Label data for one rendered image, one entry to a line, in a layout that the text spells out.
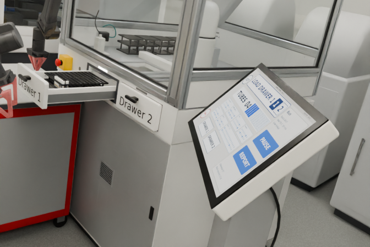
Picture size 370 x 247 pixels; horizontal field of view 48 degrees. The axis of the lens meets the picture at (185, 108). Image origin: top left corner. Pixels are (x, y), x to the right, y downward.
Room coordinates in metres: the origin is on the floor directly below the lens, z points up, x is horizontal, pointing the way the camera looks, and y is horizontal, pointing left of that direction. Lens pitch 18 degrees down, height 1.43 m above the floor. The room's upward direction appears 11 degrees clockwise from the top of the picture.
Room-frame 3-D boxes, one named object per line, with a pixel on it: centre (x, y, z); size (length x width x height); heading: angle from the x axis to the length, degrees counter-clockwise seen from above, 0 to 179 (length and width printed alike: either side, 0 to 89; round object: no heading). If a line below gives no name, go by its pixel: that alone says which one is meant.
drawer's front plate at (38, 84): (1.63, 0.64, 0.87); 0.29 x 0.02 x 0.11; 44
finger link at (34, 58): (1.93, 0.75, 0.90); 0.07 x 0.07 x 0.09; 53
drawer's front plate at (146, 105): (1.62, 0.19, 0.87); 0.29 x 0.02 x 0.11; 44
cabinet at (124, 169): (2.15, 0.03, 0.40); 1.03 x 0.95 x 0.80; 44
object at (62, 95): (1.77, 0.49, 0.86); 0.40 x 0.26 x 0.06; 134
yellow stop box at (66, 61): (2.08, 0.65, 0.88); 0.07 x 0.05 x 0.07; 44
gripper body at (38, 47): (1.93, 0.74, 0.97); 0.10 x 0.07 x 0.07; 53
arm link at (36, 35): (1.93, 0.74, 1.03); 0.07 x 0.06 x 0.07; 150
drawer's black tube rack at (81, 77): (1.77, 0.50, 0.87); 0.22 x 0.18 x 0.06; 134
